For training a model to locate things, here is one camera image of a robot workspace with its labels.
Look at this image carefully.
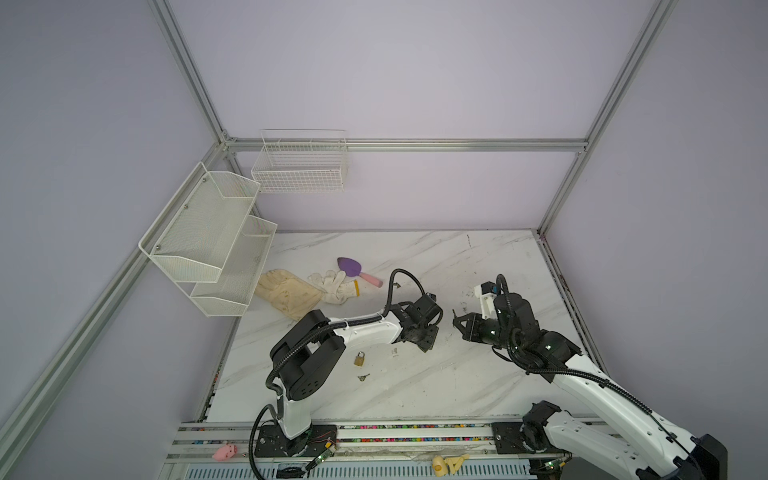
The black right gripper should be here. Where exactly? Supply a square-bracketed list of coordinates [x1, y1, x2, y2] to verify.
[449, 311, 518, 351]

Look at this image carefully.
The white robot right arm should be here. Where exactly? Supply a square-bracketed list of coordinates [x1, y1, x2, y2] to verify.
[453, 275, 728, 479]

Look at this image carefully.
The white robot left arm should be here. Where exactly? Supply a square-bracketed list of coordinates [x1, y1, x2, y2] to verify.
[247, 268, 444, 479]

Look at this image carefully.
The purple pink toy shovel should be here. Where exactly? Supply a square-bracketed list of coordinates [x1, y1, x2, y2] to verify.
[337, 257, 383, 288]

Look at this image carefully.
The beige leather glove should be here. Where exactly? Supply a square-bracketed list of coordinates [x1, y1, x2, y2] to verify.
[255, 269, 323, 321]

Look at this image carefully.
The yellow toy figure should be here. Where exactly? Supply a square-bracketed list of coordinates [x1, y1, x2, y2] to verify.
[431, 454, 470, 477]

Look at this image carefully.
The white mesh lower shelf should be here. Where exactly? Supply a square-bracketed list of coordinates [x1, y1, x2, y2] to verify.
[190, 215, 277, 317]

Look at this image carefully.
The white mesh shelf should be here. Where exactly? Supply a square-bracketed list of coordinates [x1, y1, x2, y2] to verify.
[138, 164, 260, 283]
[190, 215, 277, 317]

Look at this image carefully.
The pink toy pig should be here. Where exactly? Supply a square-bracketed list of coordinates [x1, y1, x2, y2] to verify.
[212, 444, 238, 462]

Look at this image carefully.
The white mesh upper shelf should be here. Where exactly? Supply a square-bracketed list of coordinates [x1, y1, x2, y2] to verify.
[138, 164, 260, 283]

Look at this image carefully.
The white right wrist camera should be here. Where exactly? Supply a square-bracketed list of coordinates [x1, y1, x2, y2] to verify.
[474, 281, 499, 320]

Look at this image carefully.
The white wire basket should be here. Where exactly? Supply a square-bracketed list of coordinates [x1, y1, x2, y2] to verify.
[251, 129, 348, 194]

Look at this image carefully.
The aluminium frame back bar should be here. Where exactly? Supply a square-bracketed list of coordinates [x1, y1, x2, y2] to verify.
[227, 138, 588, 153]

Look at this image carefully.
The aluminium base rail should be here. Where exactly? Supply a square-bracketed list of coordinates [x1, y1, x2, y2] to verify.
[161, 413, 607, 480]

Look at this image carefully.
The aluminium frame post right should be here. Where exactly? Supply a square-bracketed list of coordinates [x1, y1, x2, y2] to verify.
[537, 0, 678, 237]

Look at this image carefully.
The aluminium frame post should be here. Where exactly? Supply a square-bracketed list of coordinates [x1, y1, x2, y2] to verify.
[148, 0, 228, 144]
[537, 0, 678, 237]

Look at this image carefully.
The aluminium frame post left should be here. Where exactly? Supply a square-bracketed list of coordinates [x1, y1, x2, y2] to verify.
[148, 0, 228, 144]

